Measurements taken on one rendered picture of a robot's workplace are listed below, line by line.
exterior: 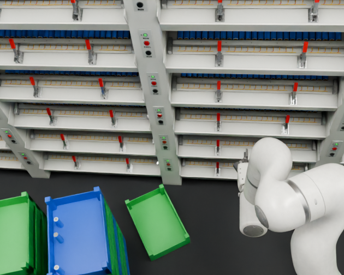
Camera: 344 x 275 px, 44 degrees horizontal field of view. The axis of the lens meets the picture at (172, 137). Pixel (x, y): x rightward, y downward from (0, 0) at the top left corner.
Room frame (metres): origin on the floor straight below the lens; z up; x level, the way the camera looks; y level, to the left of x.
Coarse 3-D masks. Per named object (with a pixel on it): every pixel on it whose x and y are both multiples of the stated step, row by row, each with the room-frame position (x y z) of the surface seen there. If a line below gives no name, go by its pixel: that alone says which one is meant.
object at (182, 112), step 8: (184, 112) 1.04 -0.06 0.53; (192, 112) 1.04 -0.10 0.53; (200, 112) 1.03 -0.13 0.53; (208, 112) 1.02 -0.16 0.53; (216, 112) 1.02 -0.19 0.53; (224, 112) 1.01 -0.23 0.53; (232, 112) 1.01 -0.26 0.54; (240, 112) 1.00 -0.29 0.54; (248, 112) 0.99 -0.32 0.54; (256, 112) 0.99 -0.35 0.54; (264, 112) 0.98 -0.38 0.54; (272, 112) 0.97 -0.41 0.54; (280, 112) 0.97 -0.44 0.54; (288, 112) 0.96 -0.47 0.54; (296, 112) 0.96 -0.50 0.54; (304, 112) 0.95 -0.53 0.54; (248, 120) 0.97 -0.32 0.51; (256, 120) 0.97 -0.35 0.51; (304, 120) 0.93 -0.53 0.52
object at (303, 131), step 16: (176, 112) 1.05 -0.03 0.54; (320, 112) 0.95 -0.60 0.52; (176, 128) 1.00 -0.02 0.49; (192, 128) 0.99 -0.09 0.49; (208, 128) 0.98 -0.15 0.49; (224, 128) 0.97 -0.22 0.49; (240, 128) 0.95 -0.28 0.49; (256, 128) 0.94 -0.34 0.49; (272, 128) 0.93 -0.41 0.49; (304, 128) 0.91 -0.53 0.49; (320, 128) 0.89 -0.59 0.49
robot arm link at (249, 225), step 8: (240, 200) 0.56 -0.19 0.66; (240, 208) 0.53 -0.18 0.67; (248, 208) 0.52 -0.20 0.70; (240, 216) 0.51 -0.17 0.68; (248, 216) 0.49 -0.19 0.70; (256, 216) 0.49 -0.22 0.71; (240, 224) 0.48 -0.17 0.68; (248, 224) 0.47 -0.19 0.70; (256, 224) 0.46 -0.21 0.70; (248, 232) 0.45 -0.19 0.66; (256, 232) 0.45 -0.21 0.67; (264, 232) 0.45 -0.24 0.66
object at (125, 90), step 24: (0, 72) 1.24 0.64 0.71; (24, 72) 1.21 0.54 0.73; (48, 72) 1.19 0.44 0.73; (72, 72) 1.17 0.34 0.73; (96, 72) 1.15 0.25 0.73; (120, 72) 1.13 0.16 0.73; (0, 96) 1.15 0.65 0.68; (24, 96) 1.13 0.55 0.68; (48, 96) 1.11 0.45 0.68; (72, 96) 1.09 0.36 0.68; (96, 96) 1.07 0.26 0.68; (120, 96) 1.05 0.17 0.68
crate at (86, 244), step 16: (96, 192) 0.73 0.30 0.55; (48, 208) 0.70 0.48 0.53; (64, 208) 0.72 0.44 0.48; (80, 208) 0.71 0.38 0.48; (96, 208) 0.70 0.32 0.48; (48, 224) 0.64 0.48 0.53; (64, 224) 0.65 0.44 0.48; (80, 224) 0.64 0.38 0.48; (96, 224) 0.63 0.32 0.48; (48, 240) 0.58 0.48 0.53; (64, 240) 0.59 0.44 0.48; (80, 240) 0.58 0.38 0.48; (96, 240) 0.57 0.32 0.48; (48, 256) 0.52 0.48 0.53; (64, 256) 0.53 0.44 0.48; (80, 256) 0.52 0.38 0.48; (96, 256) 0.52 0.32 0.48; (80, 272) 0.47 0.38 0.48; (96, 272) 0.45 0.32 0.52
